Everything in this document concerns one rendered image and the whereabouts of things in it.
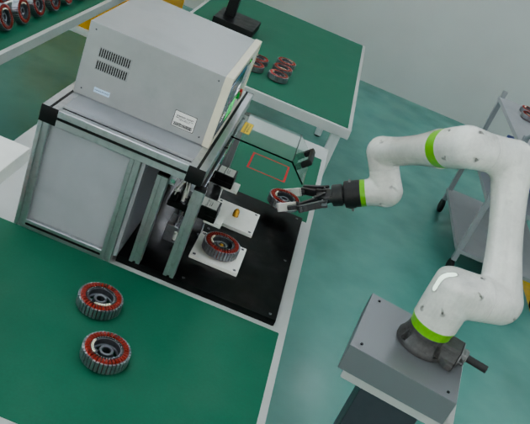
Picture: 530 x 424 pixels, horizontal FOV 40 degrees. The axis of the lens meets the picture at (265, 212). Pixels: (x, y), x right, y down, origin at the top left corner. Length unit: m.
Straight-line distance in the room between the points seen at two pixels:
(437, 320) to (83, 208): 0.99
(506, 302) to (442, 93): 5.52
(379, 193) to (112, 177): 0.93
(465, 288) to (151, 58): 1.01
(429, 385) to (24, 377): 1.01
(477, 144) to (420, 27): 5.30
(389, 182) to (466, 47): 5.05
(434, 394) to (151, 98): 1.06
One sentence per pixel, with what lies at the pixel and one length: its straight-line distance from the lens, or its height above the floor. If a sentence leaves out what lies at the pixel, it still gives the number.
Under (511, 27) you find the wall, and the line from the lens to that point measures 7.38.
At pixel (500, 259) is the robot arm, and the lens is 2.09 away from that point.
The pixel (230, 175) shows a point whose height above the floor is 0.92.
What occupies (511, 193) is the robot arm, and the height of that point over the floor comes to 1.27.
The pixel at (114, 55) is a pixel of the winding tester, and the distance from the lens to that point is 1.93.
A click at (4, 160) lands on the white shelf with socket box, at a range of 1.42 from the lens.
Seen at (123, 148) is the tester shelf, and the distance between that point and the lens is 1.84.
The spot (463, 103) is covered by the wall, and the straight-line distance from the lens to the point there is 7.52.
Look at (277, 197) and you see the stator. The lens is 2.45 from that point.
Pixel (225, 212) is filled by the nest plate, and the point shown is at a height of 0.78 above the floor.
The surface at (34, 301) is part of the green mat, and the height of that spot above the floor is 0.75.
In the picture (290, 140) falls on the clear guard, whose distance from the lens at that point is 2.32.
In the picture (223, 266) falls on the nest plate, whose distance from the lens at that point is 2.09.
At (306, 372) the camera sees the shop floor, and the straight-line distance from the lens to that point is 3.16.
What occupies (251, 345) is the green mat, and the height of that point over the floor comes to 0.75.
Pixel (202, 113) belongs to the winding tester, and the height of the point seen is 1.20.
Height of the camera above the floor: 1.91
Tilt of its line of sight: 27 degrees down
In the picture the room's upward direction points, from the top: 23 degrees clockwise
